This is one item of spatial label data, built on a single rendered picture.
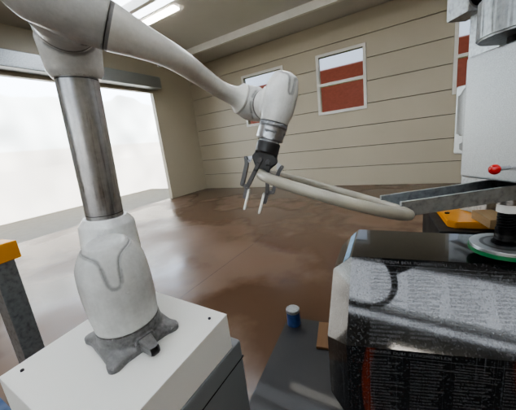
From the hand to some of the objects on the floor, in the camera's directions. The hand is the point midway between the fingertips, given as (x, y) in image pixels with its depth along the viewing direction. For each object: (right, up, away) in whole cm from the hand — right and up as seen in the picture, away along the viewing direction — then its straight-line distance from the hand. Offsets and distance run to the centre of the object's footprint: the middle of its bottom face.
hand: (254, 202), depth 89 cm
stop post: (-99, -122, +48) cm, 164 cm away
